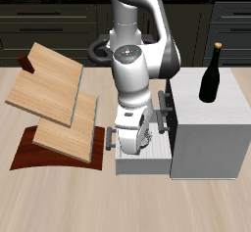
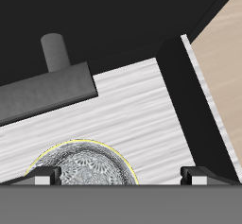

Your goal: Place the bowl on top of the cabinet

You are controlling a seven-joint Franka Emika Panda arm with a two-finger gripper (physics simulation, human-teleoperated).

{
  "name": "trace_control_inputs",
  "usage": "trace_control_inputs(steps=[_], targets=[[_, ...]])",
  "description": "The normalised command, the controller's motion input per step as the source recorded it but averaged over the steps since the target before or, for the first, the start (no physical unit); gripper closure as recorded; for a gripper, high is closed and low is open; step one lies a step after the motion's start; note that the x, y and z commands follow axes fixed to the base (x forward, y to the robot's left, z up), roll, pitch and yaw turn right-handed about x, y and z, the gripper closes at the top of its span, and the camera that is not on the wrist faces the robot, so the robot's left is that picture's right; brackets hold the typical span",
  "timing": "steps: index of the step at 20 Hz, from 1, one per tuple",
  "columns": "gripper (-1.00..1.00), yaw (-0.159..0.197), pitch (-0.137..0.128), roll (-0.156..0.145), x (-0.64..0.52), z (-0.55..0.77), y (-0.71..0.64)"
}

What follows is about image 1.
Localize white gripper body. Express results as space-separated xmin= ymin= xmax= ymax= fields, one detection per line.
xmin=116 ymin=112 xmax=155 ymax=156

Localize wooden wine rack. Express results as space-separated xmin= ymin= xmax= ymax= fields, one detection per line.
xmin=4 ymin=41 xmax=106 ymax=172

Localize white cabinet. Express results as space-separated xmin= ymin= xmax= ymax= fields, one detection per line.
xmin=156 ymin=67 xmax=248 ymax=180

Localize dark green wine bottle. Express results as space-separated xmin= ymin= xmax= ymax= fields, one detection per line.
xmin=198 ymin=42 xmax=222 ymax=104

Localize white cabinet drawer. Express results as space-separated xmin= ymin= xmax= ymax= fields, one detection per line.
xmin=105 ymin=119 xmax=174 ymax=176

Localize dark kitchen cupboards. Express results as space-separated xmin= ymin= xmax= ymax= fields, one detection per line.
xmin=0 ymin=0 xmax=251 ymax=69

